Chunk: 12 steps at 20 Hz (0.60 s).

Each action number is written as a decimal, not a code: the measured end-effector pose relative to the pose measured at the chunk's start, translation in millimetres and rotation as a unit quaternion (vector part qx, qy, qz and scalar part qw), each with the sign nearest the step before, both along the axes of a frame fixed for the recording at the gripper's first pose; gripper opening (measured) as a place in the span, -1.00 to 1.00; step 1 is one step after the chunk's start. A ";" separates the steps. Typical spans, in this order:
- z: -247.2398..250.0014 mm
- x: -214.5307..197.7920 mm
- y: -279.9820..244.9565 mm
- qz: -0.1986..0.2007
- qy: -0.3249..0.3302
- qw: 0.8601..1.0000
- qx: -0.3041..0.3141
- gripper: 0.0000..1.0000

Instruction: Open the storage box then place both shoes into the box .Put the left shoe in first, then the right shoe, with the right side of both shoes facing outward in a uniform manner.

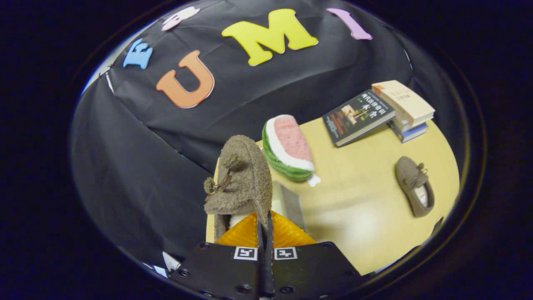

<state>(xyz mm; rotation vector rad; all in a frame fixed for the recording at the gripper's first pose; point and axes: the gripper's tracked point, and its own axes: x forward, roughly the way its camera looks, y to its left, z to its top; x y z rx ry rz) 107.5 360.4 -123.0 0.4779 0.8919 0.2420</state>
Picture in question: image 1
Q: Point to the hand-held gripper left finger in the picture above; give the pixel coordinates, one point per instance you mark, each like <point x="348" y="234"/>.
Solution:
<point x="225" y="271"/>

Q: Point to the watermelon slice plush toy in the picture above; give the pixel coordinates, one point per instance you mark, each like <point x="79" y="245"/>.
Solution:
<point x="287" y="141"/>

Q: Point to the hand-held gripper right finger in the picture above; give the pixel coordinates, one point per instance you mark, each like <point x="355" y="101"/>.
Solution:
<point x="308" y="271"/>

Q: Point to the brown fuzzy shoe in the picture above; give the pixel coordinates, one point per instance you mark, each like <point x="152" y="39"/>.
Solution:
<point x="247" y="179"/>
<point x="412" y="179"/>

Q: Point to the black cover book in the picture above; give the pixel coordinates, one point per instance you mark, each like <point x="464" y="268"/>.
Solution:
<point x="358" y="116"/>

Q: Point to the grey storage box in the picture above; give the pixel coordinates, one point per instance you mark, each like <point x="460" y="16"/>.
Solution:
<point x="291" y="204"/>

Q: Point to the grey cover book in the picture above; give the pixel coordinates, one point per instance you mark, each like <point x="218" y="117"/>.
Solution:
<point x="397" y="125"/>

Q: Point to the beige cover book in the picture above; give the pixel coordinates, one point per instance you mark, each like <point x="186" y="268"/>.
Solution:
<point x="406" y="102"/>

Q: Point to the blue cover book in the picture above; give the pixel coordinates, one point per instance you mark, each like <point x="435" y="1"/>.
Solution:
<point x="414" y="133"/>

